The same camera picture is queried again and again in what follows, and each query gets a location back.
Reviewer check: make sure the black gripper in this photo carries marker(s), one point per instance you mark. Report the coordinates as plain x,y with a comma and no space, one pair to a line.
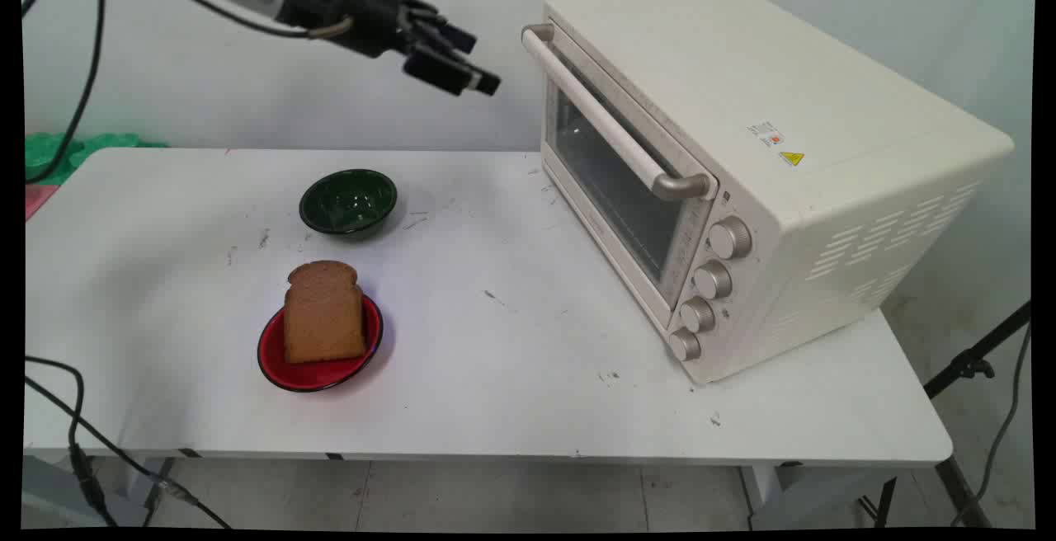
351,5

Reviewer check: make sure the red plate with black rim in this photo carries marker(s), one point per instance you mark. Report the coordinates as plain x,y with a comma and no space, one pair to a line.
318,372

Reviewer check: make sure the brown bread slice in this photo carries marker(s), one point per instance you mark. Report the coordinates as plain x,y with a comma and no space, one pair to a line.
323,314

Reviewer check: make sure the dark green bowl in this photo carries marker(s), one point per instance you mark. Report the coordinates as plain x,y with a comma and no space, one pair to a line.
347,203

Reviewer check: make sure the grey table leg frame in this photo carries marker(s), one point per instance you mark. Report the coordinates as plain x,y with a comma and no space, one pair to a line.
74,491

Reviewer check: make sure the cream toaster oven body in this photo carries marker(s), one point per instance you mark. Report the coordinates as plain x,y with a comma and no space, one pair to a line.
825,153

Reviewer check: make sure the black tripod stand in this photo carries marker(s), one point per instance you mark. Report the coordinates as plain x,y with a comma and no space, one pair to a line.
965,368

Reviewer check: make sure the pink foam mat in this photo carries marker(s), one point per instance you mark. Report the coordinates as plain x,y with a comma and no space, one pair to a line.
35,199

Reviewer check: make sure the silver oven knob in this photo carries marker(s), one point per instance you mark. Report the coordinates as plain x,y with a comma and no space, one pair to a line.
685,344
713,279
698,314
730,237

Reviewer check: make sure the green foam mat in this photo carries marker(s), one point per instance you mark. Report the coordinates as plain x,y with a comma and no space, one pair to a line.
58,153

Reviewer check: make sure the white table leg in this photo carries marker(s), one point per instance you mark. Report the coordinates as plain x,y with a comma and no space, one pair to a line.
780,496

